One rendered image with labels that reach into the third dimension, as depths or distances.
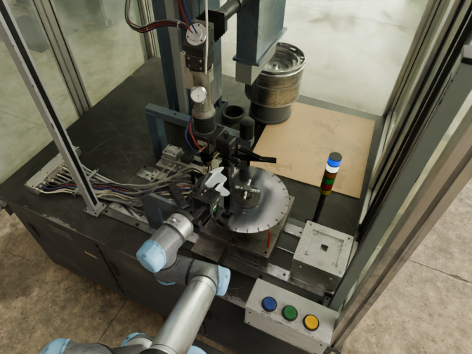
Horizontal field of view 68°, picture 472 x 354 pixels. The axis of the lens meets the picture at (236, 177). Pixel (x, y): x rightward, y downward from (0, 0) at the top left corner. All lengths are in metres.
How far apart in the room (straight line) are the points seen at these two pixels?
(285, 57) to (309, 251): 1.07
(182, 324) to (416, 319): 1.77
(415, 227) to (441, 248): 1.97
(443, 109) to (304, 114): 1.45
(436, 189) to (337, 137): 1.36
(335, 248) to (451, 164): 0.80
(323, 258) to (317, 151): 0.72
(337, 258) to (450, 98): 0.80
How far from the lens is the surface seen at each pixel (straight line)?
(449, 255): 2.71
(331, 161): 1.27
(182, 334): 0.80
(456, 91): 0.67
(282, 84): 1.79
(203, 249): 1.39
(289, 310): 1.21
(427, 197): 0.67
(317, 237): 1.36
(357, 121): 2.13
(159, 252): 0.91
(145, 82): 2.37
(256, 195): 1.36
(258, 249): 1.36
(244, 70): 1.41
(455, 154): 0.61
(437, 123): 0.71
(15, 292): 2.55
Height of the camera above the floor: 2.03
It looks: 49 degrees down
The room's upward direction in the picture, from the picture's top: 1 degrees clockwise
